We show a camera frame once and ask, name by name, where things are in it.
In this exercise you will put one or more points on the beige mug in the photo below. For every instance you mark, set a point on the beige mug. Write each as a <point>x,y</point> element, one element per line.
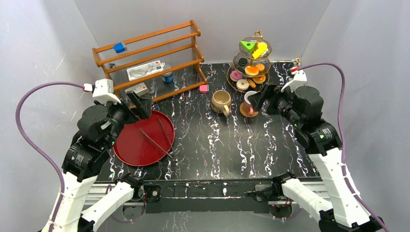
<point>222,98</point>

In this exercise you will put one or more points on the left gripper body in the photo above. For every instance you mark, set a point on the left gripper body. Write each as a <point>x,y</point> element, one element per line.
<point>135,104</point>

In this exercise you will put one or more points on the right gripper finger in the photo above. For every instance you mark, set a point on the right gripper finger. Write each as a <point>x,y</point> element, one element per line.
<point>272,108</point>
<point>266,93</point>

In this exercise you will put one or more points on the dark red round tray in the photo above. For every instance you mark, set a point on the dark red round tray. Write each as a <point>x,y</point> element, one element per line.
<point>133,148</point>

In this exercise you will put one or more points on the round biscuit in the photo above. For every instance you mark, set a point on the round biscuit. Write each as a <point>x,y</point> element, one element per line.
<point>251,84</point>
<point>260,67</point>

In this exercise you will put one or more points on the metal tongs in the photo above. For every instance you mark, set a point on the metal tongs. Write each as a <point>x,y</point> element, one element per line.
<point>160,133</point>

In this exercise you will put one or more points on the white cream donut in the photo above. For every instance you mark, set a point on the white cream donut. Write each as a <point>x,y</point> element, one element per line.
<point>242,84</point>

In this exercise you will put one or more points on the blue jar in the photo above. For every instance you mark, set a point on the blue jar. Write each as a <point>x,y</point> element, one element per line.
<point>168,77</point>

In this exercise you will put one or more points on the glass three-tier dessert stand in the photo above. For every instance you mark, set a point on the glass three-tier dessert stand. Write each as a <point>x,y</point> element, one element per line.
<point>264,59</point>

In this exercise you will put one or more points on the blue block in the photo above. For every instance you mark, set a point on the blue block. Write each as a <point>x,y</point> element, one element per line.
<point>119,47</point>

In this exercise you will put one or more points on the green cake wedge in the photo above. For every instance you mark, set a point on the green cake wedge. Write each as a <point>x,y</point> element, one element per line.
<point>247,46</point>

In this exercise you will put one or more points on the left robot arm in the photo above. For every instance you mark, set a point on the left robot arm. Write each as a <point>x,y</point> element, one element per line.
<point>99,128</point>

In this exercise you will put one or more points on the orange donut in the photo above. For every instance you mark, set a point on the orange donut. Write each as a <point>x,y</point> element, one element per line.
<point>259,79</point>
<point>251,70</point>

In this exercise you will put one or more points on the pink white mug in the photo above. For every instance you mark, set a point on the pink white mug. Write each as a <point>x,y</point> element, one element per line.
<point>247,105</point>

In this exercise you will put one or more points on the woven coaster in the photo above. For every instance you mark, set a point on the woven coaster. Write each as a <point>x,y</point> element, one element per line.
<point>217,109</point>
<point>245,114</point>

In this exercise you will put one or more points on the black sandwich cookie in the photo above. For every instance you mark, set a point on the black sandwich cookie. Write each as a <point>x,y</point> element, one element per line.
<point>243,61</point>

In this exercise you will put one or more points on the pink donut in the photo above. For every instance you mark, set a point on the pink donut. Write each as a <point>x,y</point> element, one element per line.
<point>235,76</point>

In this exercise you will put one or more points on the yellow cake slice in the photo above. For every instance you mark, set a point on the yellow cake slice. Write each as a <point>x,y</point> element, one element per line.
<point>261,49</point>

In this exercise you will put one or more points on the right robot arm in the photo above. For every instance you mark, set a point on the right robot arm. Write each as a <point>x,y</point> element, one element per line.
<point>302,107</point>

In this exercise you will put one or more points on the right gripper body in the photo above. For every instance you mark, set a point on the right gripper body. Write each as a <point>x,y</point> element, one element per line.
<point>274,90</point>

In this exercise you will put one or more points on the pink eraser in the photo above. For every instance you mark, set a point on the pink eraser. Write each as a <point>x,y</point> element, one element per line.
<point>204,88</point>

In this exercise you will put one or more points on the small white box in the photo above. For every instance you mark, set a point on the small white box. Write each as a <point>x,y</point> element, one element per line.
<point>139,89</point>

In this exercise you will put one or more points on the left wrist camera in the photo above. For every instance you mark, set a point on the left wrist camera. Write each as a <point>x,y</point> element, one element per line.
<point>102,91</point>

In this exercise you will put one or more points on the black base frame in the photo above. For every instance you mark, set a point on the black base frame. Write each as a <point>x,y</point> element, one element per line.
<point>218,195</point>

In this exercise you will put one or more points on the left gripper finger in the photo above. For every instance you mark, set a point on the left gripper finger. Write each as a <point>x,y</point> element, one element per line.
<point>143,104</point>
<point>135,114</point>

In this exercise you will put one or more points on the wooden three-tier shelf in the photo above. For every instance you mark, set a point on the wooden three-tier shelf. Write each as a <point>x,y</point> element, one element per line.
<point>176,46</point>

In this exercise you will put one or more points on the white flat package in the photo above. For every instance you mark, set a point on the white flat package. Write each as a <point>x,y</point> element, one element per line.
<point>143,70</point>

